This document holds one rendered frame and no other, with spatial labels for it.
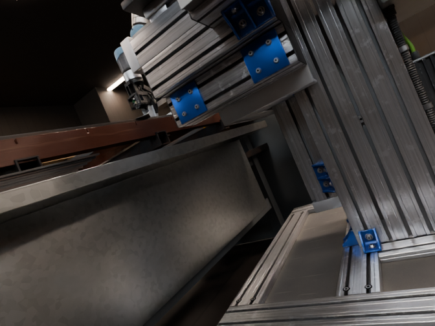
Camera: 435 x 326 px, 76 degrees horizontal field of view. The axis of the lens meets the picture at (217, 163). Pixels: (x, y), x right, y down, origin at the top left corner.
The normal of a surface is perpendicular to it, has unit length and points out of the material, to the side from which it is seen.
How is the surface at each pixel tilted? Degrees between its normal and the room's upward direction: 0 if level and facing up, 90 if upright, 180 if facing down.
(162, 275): 90
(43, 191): 90
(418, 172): 90
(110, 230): 90
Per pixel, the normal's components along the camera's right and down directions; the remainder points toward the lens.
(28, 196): 0.76, -0.33
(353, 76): -0.47, 0.21
